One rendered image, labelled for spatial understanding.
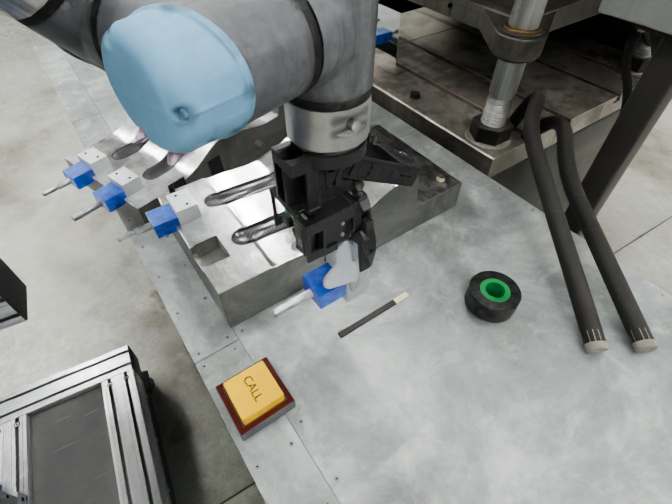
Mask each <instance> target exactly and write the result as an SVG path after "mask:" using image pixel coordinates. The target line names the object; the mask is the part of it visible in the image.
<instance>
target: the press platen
mask: <svg viewBox="0 0 672 504"><path fill-rule="evenodd" d="M408 1H411V2H413V3H416V4H418V5H421V6H423V7H426V8H428V9H431V10H433V11H435V12H438V13H440V14H443V15H445V16H448V17H450V18H453V19H455V20H458V21H460V22H463V23H465V24H467V25H470V26H472V27H475V28H477V29H480V31H481V33H482V35H483V37H484V39H485V41H486V43H487V45H488V46H489V48H490V50H491V52H492V53H493V55H494V56H495V57H496V58H498V59H500V60H502V61H504V62H507V63H513V64H524V63H529V62H532V61H534V60H536V59H538V58H539V57H540V56H541V53H542V51H543V48H544V45H545V42H546V40H547V37H548V34H549V32H550V31H553V30H555V29H558V28H561V27H564V26H567V25H569V24H572V23H575V22H578V21H581V20H583V19H586V18H589V17H592V16H595V15H597V14H600V13H599V12H598V8H599V6H600V4H601V1H602V0H548V2H547V4H546V7H545V10H544V13H543V16H542V19H541V22H540V25H539V28H538V29H536V30H530V31H525V30H518V29H515V28H512V27H510V26H509V25H508V22H509V18H510V15H511V11H512V8H513V4H514V1H515V0H408ZM641 35H642V39H643V41H644V43H645V44H646V45H647V46H649V47H651V46H650V35H649V32H646V31H645V32H643V33H642V34H641Z"/></svg>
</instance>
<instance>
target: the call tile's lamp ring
mask: <svg viewBox="0 0 672 504"><path fill-rule="evenodd" d="M260 361H263V362H264V363H265V365H266V366H267V368H268V370H269V371H270V373H271V374H272V376H273V377H274V379H275V381H276V382H277V384H278V385H279V387H280V389H281V390H282V392H283V393H284V395H285V396H286V398H287V400H285V401H284V402H282V403H281V404H279V405H278V406H276V407H275V408H273V409H271V410H270V411H268V412H267V413H265V414H264V415H262V416H261V417H259V418H258V419H256V420H255V421H253V422H252V423H250V424H249V425H247V426H246V427H243V426H242V424H241V422H240V420H239V418H238V416H237V414H236V413H235V411H234V409H233V407H232V405H231V403H230V401H229V400H228V398H227V396H226V394H225V392H224V390H223V387H224V386H223V383H224V382H226V381H227V380H226V381H224V382H223V383H221V384H219V385H218V386H216V389H217V390H218V392H219V394H220V396H221V398H222V400H223V402H224V404H225V406H226V408H227V409H228V411H229V413H230V415H231V417H232V419H233V421H234V423H235V425H236V427H237V429H238V430H239V432H240V434H241V436H242V435H243V434H245V433H246V432H248V431H249V430H251V429H252V428H254V427H255V426H257V425H258V424H260V423H261V422H263V421H264V420H266V419H267V418H269V417H270V416H272V415H274V414H275V413H277V412H278V411H280V410H281V409H283V408H284V407H286V406H287V405H289V404H290V403H292V402H293V401H294V399H293V398H292V396H291V394H290V393H289V391H288V390H287V388H286V387H285V385H284V384H283V382H282V381H281V379H280V377H279V376H278V374H277V373H276V371H275V370H274V368H273V367H272V365H271V363H270V362H269V360H268V359H267V357H265V358H263V359H261V360H260Z"/></svg>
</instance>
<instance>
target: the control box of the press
mask: <svg viewBox="0 0 672 504"><path fill-rule="evenodd" d="M598 12H599V13H602V14H605V15H609V16H612V17H615V18H618V19H621V20H625V21H628V22H631V23H632V25H631V27H633V28H634V29H633V31H632V32H631V34H630V36H629V38H628V40H627V43H626V45H625V48H624V51H623V55H622V60H621V77H622V105H621V111H620V115H619V116H618V118H617V120H616V122H615V123H614V125H613V127H612V129H611V131H610V132H609V134H608V136H607V138H606V140H605V141H604V143H603V145H602V147H601V148H600V150H599V152H598V154H597V156H596V157H595V159H594V161H593V163H592V165H591V166H590V168H589V170H588V172H587V174H586V175H585V177H584V179H583V181H582V182H581V184H582V187H583V190H584V192H585V194H586V196H587V199H588V201H589V203H590V205H591V207H592V209H593V211H594V213H595V215H596V216H597V214H598V213H599V211H600V210H601V208H602V207H603V205H604V204H605V202H606V200H607V199H608V197H609V196H610V194H611V193H612V191H613V190H614V188H615V186H616V185H617V183H618V182H619V180H620V179H621V177H622V176H623V174H624V172H625V171H626V169H627V168H628V166H629V165H630V163H631V162H632V160H633V158H634V157H635V155H636V154H637V152H638V151H639V149H640V148H641V146H642V144H643V143H644V141H645V140H646V138H647V137H648V135H649V134H650V132H651V130H652V129H653V127H654V126H655V124H656V123H657V121H658V120H659V118H660V116H661V115H662V113H663V112H664V110H665V109H666V107H667V105H668V104H669V102H670V101H671V99H672V0H602V1H601V4H600V6H599V8H598ZM645 31H646V32H649V35H650V46H651V59H650V61H649V63H648V64H647V66H646V68H645V70H644V72H643V73H642V75H641V77H640V79H639V81H638V82H637V84H636V86H635V88H634V89H633V91H632V76H631V59H632V54H633V51H634V48H635V46H636V43H637V41H638V39H639V37H640V35H641V34H642V33H643V32H645ZM565 216H566V219H567V222H568V225H569V228H570V230H571V231H572V232H574V233H576V234H577V235H579V236H580V237H582V238H583V233H582V231H581V229H580V227H579V224H578V222H577V220H576V218H575V215H574V213H573V211H572V209H571V206H570V204H569V206H568V208H567V209H566V211H565Z"/></svg>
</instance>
